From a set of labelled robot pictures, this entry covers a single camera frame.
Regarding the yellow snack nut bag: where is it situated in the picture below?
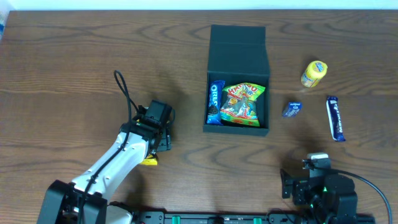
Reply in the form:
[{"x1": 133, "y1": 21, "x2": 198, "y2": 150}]
[{"x1": 140, "y1": 154, "x2": 159, "y2": 166}]

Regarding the blue Oreo cookie pack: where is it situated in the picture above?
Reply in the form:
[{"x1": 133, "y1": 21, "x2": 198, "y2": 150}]
[{"x1": 206, "y1": 80, "x2": 225, "y2": 126}]

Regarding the green Haribo gummy candy bag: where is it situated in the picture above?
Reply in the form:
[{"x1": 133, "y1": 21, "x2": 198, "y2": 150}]
[{"x1": 220, "y1": 83, "x2": 266, "y2": 127}]

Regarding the black gift box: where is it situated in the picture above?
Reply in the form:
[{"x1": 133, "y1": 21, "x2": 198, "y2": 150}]
[{"x1": 203, "y1": 25, "x2": 271, "y2": 136}]

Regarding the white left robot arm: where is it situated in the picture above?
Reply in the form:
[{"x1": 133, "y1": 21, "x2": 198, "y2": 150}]
[{"x1": 37, "y1": 100, "x2": 175, "y2": 223}]

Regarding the blue Dairy Milk chocolate bar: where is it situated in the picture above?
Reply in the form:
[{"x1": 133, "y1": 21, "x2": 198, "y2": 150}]
[{"x1": 326, "y1": 96, "x2": 346, "y2": 142}]

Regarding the blue Eclipse mint box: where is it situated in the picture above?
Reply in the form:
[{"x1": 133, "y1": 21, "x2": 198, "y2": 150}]
[{"x1": 282, "y1": 102, "x2": 303, "y2": 118}]

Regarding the yellow candy bottle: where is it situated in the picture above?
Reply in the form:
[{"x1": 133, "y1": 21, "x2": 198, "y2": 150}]
[{"x1": 301, "y1": 60, "x2": 328, "y2": 88}]

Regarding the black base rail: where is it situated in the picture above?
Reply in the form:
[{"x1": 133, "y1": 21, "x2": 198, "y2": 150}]
[{"x1": 130, "y1": 211, "x2": 376, "y2": 224}]

